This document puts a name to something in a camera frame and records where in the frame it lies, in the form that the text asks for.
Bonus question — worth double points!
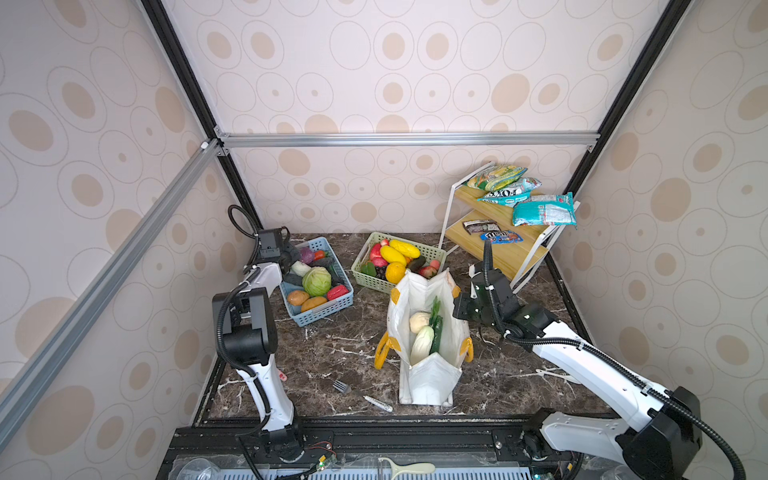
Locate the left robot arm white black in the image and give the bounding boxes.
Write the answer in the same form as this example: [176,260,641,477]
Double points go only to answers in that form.
[212,205,301,452]

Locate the silver aluminium side bar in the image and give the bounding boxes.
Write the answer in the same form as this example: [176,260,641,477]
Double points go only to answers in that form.
[1,139,221,449]

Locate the red chili pepper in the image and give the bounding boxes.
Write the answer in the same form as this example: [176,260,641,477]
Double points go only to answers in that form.
[326,284,349,301]

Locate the green plastic fruit basket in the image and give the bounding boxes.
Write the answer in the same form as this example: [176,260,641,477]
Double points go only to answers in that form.
[352,232,448,293]

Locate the yellow mango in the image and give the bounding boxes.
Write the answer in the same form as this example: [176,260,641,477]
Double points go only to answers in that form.
[389,239,421,259]
[381,245,407,266]

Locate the white radish with leaves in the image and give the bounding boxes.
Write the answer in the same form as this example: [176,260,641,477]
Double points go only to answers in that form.
[410,299,443,365]

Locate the green cabbage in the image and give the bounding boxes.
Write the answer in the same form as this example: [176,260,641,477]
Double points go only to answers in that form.
[302,267,333,297]

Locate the yellow mango front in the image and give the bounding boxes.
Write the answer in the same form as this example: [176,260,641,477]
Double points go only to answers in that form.
[381,245,407,266]

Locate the blue plastic vegetable basket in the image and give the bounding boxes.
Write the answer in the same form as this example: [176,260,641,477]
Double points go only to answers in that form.
[280,237,354,327]

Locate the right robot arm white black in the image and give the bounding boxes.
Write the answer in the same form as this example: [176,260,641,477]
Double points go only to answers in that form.
[453,241,747,479]

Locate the teal snack bag front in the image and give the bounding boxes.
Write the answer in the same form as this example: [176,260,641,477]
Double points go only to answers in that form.
[512,193,577,226]

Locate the wooden shelf white frame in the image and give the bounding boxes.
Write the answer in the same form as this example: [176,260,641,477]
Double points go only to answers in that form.
[438,162,565,293]

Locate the purple red cabbage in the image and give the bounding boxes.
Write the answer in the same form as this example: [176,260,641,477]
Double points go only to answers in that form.
[300,247,315,265]

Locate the green cucumber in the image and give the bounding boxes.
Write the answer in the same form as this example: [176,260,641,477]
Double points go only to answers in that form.
[430,315,443,354]

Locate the brown potato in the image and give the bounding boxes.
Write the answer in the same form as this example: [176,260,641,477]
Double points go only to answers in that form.
[286,290,311,307]

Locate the cream plastic spatula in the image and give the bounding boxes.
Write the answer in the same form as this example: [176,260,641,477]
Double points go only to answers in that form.
[378,457,436,480]

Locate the yellow mango back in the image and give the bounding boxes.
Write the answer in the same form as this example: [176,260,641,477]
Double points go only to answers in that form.
[389,239,421,259]

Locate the silver aluminium frame bar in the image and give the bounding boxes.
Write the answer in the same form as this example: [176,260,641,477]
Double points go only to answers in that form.
[220,131,600,149]

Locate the pink dragon fruit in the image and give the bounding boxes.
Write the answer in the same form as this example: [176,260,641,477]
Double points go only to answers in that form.
[369,242,388,268]

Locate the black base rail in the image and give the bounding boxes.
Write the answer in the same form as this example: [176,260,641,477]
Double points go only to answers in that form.
[159,409,599,474]

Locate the metal fork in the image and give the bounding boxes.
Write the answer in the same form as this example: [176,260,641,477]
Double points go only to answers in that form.
[332,380,352,395]

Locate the white grocery bag yellow handles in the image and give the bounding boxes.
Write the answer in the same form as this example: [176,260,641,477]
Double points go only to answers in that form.
[374,270,474,407]

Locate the green yellow snack bag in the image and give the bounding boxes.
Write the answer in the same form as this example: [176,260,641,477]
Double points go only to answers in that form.
[466,164,528,192]

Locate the wrinkled yellow orange fruit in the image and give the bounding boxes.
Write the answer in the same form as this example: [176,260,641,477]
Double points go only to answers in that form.
[385,262,406,285]

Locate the dark chocolate bar packet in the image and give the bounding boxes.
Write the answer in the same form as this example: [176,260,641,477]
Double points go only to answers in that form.
[462,219,501,235]

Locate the dark eggplant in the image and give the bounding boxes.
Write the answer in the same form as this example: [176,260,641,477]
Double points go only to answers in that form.
[406,256,426,273]

